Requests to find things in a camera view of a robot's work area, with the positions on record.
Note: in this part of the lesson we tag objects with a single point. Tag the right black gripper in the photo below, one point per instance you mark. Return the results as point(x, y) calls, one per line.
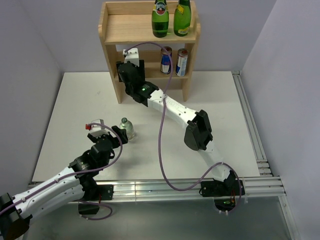
point(141, 69)

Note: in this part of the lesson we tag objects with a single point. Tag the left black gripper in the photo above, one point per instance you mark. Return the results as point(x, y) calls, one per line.
point(114, 140)

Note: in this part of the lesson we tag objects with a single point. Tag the clear bottle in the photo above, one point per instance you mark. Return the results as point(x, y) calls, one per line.
point(128, 126)

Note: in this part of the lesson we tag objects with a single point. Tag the blue Red Bull can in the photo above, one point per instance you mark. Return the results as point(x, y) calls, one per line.
point(165, 63)

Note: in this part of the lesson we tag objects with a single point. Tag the silver Red Bull can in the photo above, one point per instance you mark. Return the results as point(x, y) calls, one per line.
point(181, 63)

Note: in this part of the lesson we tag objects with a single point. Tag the green bottle red label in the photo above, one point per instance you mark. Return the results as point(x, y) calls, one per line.
point(160, 19)

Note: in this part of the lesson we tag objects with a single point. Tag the green bottle yellow label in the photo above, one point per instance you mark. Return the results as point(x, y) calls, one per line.
point(182, 18)

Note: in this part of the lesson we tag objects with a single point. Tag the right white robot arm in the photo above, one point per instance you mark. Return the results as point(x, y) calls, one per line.
point(196, 124)

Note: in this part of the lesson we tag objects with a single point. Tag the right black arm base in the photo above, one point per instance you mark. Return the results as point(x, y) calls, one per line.
point(224, 194)

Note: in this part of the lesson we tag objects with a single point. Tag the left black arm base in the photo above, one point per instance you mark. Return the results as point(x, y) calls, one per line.
point(101, 193)

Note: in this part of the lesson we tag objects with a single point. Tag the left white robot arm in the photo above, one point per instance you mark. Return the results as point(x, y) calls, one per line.
point(74, 183)

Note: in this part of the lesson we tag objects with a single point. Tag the wooden two-tier shelf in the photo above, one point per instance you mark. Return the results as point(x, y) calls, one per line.
point(129, 23)

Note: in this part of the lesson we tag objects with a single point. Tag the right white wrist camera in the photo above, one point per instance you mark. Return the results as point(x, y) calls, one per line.
point(131, 56)

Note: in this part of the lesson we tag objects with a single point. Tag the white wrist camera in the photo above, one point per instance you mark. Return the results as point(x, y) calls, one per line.
point(131, 56)
point(96, 130)

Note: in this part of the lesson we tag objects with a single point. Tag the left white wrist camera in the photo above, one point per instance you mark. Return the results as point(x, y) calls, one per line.
point(96, 130)

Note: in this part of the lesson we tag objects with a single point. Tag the aluminium frame rail front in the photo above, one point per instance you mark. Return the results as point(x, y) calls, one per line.
point(159, 190)

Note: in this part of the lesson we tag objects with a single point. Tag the aluminium frame rail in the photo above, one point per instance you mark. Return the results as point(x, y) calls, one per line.
point(259, 152)
point(159, 190)

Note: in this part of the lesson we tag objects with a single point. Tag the aluminium frame rail right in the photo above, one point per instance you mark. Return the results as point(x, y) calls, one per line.
point(259, 152)

